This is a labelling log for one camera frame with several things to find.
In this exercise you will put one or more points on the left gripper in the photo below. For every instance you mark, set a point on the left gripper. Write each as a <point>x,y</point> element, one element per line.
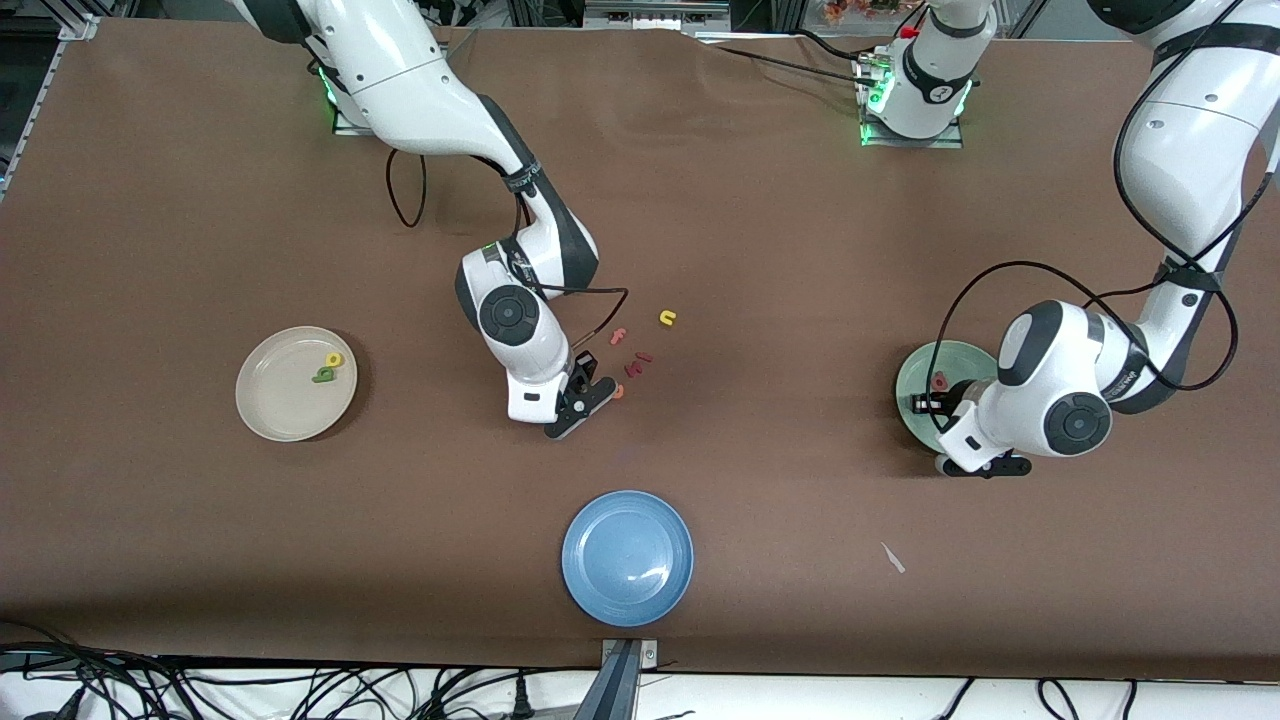
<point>953,403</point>

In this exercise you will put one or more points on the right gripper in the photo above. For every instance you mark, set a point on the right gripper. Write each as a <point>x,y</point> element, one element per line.
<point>583,371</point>

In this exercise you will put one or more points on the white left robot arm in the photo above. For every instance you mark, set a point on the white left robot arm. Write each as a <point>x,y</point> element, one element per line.
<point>1190,150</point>

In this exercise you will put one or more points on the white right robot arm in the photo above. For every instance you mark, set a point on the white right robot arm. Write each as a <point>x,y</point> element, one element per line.
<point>400,80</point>

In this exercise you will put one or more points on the light green round plate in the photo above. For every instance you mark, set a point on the light green round plate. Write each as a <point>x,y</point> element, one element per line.
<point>950,355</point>

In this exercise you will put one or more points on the small white paper scrap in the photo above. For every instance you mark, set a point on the small white paper scrap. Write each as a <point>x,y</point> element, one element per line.
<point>893,557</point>

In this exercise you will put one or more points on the blue round plate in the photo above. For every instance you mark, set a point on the blue round plate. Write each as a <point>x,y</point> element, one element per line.
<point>625,560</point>

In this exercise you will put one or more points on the beige brown round plate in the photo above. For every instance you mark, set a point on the beige brown round plate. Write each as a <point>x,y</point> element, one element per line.
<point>280,400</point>

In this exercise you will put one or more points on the black power plug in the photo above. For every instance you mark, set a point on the black power plug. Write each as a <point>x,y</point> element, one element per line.
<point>521,700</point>

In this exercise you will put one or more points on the orange artificial flowers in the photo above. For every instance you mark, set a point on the orange artificial flowers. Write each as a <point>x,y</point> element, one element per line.
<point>870,10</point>

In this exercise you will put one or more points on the brown table cover sheet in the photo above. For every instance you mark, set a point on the brown table cover sheet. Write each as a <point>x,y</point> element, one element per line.
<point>200,550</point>

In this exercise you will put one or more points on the aluminium corner profile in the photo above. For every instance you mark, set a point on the aluminium corner profile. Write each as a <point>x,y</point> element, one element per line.
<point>80,22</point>

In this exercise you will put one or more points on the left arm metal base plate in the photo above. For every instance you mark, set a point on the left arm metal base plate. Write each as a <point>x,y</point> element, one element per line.
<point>955,140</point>

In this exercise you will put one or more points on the grey metal camera mount bracket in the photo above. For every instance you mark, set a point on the grey metal camera mount bracket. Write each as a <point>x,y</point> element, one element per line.
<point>628,655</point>

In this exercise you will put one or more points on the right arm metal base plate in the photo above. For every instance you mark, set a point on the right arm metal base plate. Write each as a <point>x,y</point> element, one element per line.
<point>350,127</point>

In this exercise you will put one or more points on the silver aluminium frame bracket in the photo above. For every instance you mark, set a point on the silver aluminium frame bracket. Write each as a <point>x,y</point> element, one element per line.
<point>655,12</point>

